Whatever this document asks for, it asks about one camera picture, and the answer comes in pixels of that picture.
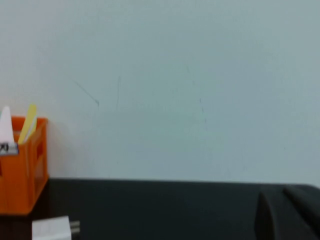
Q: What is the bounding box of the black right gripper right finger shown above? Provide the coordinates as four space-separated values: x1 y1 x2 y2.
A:
282 184 320 233

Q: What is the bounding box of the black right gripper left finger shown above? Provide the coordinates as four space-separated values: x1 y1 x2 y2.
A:
254 191 279 240

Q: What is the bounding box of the orange plastic cutlery crate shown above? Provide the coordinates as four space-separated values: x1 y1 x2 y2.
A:
0 116 50 216

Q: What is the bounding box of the yellow plastic knife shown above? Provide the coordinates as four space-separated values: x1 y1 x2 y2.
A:
17 104 38 145

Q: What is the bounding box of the paper label knife character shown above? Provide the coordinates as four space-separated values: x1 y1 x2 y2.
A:
0 142 20 156

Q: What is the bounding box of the pale pink plastic knife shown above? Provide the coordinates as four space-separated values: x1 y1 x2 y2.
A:
0 105 15 145

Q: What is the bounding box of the white USB wall charger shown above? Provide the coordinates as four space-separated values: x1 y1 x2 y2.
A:
31 215 81 240

